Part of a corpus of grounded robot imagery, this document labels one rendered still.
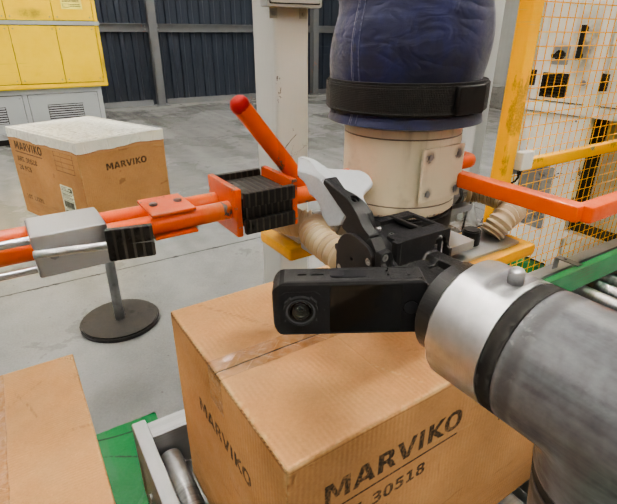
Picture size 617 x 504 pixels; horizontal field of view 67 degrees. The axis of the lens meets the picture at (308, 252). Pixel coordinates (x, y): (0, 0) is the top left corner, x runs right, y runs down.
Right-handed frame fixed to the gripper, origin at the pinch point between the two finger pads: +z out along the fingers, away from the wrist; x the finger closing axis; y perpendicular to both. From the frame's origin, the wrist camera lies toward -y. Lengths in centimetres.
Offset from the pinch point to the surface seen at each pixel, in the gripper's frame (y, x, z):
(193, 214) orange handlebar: -6.6, -0.1, 10.7
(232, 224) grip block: -1.9, -2.3, 10.9
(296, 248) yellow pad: 11.7, -11.6, 18.5
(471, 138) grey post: 271, -50, 191
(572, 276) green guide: 134, -58, 34
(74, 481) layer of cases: -26, -66, 46
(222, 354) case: -2.0, -25.7, 18.0
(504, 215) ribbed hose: 40.0, -7.1, 2.9
